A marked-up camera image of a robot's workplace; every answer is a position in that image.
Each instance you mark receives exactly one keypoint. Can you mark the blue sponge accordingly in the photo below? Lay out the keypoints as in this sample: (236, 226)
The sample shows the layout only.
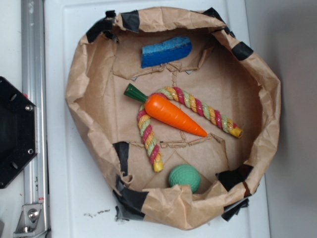
(170, 50)

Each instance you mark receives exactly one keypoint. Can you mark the orange plastic toy carrot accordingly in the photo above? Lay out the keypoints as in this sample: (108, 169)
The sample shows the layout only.
(159, 107)

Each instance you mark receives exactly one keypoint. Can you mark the brown paper bag bin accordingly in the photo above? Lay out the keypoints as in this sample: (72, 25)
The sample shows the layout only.
(220, 71)

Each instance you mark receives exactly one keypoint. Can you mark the green dimpled ball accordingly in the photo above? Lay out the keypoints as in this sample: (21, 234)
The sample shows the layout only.
(185, 175)

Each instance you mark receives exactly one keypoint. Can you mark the white plastic tray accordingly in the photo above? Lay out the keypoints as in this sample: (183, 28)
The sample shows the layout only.
(81, 203)

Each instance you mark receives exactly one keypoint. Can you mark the multicolour twisted rope toy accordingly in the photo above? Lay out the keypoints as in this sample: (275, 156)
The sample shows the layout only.
(191, 102)

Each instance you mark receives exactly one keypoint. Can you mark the aluminium extrusion rail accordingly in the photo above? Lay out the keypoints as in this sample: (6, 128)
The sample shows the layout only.
(36, 182)

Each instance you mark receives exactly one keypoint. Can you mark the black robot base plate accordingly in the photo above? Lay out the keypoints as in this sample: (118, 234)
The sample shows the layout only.
(17, 132)

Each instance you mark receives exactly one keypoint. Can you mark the metal corner bracket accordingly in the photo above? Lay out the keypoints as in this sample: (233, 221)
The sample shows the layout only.
(31, 223)

